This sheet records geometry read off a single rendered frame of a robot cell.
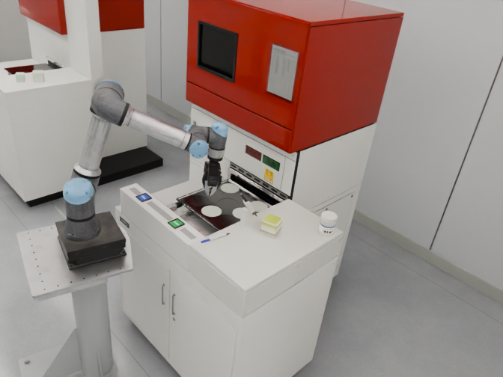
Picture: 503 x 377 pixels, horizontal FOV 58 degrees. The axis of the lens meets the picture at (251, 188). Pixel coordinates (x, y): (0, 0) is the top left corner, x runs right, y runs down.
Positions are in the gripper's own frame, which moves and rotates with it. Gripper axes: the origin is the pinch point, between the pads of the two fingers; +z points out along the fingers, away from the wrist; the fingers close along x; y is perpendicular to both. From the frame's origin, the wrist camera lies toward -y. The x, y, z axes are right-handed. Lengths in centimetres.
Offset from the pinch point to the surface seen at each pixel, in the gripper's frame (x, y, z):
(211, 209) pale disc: -2.8, 3.8, 10.8
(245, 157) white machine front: -21.2, 31.0, -5.6
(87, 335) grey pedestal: 51, -23, 71
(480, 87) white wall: -171, 71, -50
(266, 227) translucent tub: -22.7, -25.9, -1.7
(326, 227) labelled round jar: -49, -28, -6
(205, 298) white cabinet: 1.4, -42.5, 24.8
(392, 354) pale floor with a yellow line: -122, -20, 90
